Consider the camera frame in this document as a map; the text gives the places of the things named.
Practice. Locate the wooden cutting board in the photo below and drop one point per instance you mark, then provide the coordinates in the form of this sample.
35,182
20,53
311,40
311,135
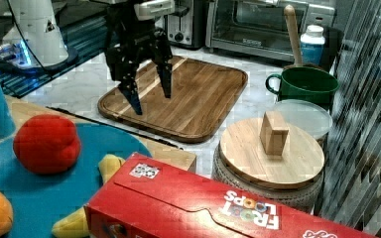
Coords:
202,95

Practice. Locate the red plush apple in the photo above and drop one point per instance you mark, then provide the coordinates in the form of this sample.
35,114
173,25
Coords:
47,144

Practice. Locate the red Froot Loops box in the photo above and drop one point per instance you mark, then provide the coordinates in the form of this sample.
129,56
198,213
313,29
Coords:
151,199

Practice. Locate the green mug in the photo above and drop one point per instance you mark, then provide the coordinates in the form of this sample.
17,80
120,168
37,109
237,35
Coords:
304,83

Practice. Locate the white jar with wooden lid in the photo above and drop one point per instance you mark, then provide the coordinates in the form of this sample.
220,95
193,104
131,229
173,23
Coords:
273,158

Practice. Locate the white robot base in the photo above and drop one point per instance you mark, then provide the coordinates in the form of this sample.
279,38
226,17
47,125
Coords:
35,42

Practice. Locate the stainless toaster oven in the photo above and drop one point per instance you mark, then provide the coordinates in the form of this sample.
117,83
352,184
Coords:
258,27

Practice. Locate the wooden utensil handle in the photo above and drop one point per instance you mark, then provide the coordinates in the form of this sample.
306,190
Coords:
291,22

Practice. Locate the yellow plush banana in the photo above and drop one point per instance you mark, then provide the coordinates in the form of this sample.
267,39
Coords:
75,225

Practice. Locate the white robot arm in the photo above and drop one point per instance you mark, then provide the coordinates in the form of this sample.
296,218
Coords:
145,10

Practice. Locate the white blue bottle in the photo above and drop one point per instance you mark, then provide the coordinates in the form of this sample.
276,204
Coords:
312,43

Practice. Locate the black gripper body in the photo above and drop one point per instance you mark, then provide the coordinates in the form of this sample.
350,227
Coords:
138,40

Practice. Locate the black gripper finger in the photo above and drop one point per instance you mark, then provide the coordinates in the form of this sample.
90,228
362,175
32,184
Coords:
165,75
128,87

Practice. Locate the teal plate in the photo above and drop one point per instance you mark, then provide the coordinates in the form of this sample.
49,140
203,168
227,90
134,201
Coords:
40,201

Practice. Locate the silver two-slot toaster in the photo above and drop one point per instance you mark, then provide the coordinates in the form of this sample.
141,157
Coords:
187,25

